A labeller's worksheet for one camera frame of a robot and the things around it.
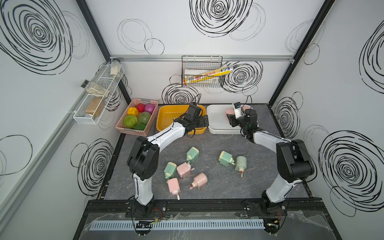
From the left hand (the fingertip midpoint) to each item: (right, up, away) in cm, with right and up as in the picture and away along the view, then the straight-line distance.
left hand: (201, 119), depth 92 cm
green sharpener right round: (+22, -24, -10) cm, 34 cm away
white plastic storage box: (+13, -2, +10) cm, 16 cm away
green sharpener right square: (+13, -22, -7) cm, 27 cm away
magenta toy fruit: (-38, +9, +18) cm, 42 cm away
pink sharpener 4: (-10, -27, -11) cm, 31 cm away
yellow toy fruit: (-50, +6, +16) cm, 53 cm away
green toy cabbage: (-49, -1, +10) cm, 50 cm away
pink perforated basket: (-40, -6, +6) cm, 41 cm away
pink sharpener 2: (-2, -31, -16) cm, 35 cm away
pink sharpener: (+18, +5, +4) cm, 19 cm away
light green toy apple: (-40, +2, +11) cm, 41 cm away
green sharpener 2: (-18, -27, -12) cm, 35 cm away
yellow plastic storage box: (-26, +4, +22) cm, 34 cm away
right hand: (+20, +5, +2) cm, 20 cm away
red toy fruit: (-45, +9, +20) cm, 50 cm away
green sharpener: (-6, -20, -6) cm, 22 cm away
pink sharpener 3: (-15, -34, -16) cm, 40 cm away
